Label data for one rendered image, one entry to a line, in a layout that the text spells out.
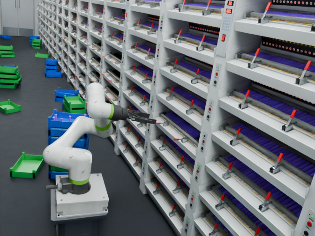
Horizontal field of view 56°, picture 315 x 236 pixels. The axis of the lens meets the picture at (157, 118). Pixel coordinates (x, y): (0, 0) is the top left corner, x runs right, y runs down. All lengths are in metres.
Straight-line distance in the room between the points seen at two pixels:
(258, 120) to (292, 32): 0.38
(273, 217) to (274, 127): 0.39
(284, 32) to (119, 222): 1.65
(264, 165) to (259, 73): 0.40
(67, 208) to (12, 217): 0.62
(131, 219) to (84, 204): 0.57
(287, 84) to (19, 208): 1.95
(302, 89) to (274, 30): 0.28
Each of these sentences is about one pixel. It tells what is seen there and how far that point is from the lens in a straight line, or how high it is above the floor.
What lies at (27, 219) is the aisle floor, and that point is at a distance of 2.35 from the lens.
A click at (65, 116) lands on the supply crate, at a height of 0.50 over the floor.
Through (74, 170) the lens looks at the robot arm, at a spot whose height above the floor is 0.53.
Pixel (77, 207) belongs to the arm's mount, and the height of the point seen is 0.34.
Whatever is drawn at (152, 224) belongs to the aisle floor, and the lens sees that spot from 2.30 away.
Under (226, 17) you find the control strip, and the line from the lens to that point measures 1.57.
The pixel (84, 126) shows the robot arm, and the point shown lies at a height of 0.64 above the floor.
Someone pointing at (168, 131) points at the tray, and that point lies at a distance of 2.05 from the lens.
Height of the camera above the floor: 1.47
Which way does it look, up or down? 20 degrees down
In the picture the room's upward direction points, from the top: 8 degrees clockwise
